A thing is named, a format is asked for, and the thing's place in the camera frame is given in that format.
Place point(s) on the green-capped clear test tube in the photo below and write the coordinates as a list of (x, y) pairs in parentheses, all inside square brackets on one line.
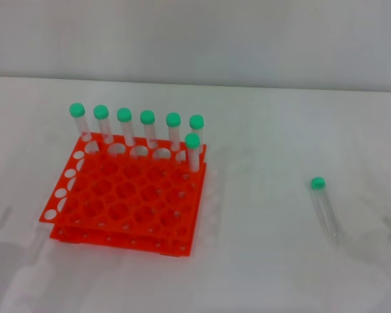
[(77, 110), (124, 114), (192, 141), (147, 117), (101, 112), (173, 119), (196, 121), (318, 183)]

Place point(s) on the orange plastic test tube rack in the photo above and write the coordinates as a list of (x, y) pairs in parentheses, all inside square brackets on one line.
[(124, 202)]

